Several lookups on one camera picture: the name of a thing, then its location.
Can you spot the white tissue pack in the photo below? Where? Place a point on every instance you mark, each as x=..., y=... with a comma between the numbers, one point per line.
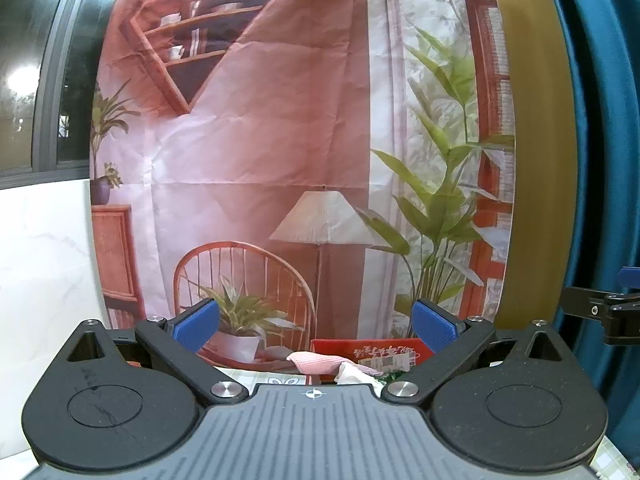
x=352, y=375

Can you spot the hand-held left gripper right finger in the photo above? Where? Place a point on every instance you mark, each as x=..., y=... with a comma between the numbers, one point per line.
x=435, y=330

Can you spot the pink knitted cloth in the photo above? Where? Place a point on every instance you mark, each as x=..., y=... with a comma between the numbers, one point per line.
x=320, y=362

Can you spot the red strawberry print box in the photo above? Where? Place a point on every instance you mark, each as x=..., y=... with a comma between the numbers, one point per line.
x=330, y=347

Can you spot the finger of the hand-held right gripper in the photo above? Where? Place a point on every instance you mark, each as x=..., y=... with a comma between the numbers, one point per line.
x=617, y=312

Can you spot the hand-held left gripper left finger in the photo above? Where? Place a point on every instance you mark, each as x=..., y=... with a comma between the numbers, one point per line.
x=197, y=327

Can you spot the dark window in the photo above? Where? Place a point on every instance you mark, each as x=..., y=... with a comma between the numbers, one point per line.
x=50, y=85

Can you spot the blue curtain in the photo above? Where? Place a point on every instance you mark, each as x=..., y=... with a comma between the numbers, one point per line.
x=605, y=135

